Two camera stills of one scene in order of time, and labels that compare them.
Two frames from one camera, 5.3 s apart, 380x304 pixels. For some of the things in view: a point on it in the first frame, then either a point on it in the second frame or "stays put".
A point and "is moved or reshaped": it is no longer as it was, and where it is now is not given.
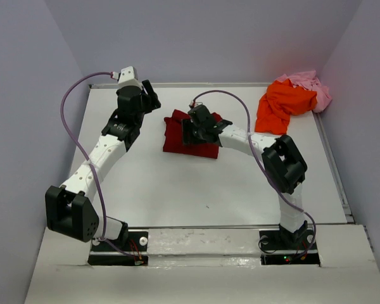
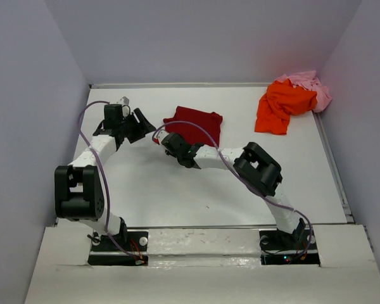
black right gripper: (188, 125) → (169, 152)
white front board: (204, 266) stays put
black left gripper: (152, 102) → (140, 132)
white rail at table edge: (188, 85) stays put
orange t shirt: (281, 101) stays put
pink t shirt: (308, 80) stays put
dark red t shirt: (173, 142) is moved or reshaped
